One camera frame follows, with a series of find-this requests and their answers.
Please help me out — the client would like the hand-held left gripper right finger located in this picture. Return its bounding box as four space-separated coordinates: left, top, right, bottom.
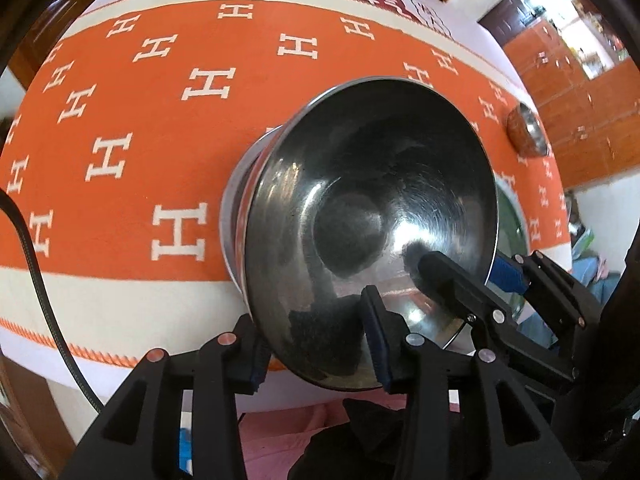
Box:
361 285 583 480

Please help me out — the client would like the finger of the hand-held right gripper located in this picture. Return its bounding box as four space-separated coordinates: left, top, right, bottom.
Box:
417 251 581 395
490 250 601 356

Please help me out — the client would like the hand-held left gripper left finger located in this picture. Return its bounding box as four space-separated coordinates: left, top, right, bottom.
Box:
59 314 273 480

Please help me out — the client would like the green plate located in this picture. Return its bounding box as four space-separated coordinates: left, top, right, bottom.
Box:
495 187 530 333

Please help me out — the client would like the large shallow steel basin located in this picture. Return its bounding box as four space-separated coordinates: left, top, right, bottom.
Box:
219 127 286 311

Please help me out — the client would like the pink garment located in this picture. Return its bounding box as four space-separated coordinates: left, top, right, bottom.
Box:
240 390 461 480

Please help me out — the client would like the dark cloth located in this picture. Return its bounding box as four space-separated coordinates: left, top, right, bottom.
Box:
287 395 416 480

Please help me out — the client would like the small steel bowl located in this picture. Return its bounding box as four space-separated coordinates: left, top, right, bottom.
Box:
506 102 549 161

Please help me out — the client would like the orange printed tablecloth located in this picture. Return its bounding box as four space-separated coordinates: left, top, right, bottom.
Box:
0 0 573 413

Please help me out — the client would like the wooden wall cabinet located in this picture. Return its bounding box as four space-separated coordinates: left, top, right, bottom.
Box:
502 0 640 188

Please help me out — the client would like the black cable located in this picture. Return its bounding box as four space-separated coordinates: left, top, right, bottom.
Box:
0 187 103 413

